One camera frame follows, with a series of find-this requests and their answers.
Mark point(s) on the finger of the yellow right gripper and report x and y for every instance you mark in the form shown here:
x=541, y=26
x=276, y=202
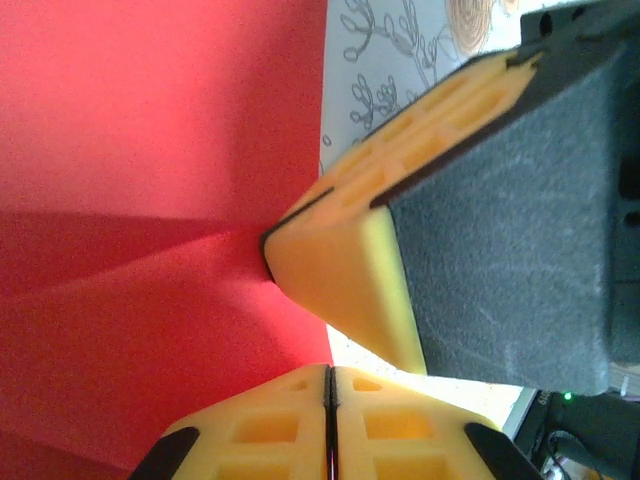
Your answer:
x=500, y=225
x=415, y=107

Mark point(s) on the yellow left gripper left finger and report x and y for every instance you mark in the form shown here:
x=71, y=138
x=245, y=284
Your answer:
x=260, y=435

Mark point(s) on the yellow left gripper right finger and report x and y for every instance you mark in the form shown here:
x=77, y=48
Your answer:
x=400, y=430

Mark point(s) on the red paper sheet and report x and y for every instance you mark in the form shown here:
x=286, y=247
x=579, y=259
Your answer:
x=150, y=150

